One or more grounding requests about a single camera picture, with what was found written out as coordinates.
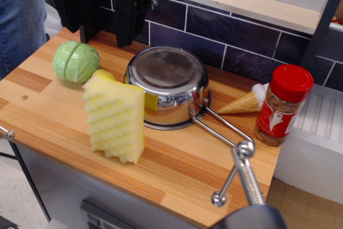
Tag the yellow wavy sponge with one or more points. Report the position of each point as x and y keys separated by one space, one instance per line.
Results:
x=116 y=118

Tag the stainless steel pot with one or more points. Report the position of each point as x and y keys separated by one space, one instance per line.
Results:
x=177 y=93

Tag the yellow toy lemon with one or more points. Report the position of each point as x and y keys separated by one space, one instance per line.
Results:
x=104 y=74

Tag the green toy cabbage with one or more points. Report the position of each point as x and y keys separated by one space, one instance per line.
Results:
x=75 y=62

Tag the person leg in jeans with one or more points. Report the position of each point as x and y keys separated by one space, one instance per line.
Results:
x=22 y=31

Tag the small metal clamp knob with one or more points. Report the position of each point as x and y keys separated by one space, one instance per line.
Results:
x=9 y=134

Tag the toy ice cream cone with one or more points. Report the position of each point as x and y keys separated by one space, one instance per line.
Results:
x=249 y=103

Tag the metal screw clamp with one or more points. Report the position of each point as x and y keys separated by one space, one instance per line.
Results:
x=257 y=214

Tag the grey control panel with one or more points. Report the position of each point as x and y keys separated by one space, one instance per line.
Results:
x=95 y=217

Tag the red lid spice jar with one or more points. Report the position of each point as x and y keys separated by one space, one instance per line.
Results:
x=286 y=94

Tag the grey metal shelf post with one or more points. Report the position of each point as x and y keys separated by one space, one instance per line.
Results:
x=318 y=36

